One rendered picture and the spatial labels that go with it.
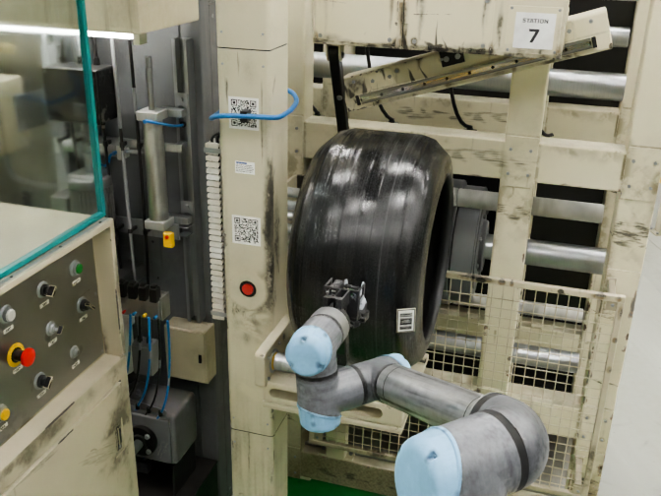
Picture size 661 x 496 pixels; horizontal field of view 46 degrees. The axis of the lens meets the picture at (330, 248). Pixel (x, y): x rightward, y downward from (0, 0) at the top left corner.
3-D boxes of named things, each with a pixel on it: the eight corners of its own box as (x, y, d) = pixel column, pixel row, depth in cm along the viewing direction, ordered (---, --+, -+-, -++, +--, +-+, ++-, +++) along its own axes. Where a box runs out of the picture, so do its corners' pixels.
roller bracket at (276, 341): (254, 387, 192) (254, 353, 188) (305, 316, 227) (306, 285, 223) (267, 390, 191) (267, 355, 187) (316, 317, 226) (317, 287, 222)
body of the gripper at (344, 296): (368, 281, 152) (351, 302, 141) (364, 322, 154) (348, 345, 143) (330, 276, 154) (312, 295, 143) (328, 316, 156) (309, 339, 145)
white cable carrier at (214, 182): (211, 318, 203) (205, 142, 185) (219, 310, 208) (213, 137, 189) (227, 321, 202) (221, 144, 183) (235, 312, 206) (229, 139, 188)
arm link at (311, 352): (283, 381, 131) (280, 334, 129) (304, 355, 141) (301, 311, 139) (328, 384, 129) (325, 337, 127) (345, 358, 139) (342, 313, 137)
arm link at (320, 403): (366, 422, 138) (363, 365, 136) (311, 441, 133) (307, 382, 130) (343, 405, 145) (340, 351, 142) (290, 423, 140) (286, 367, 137)
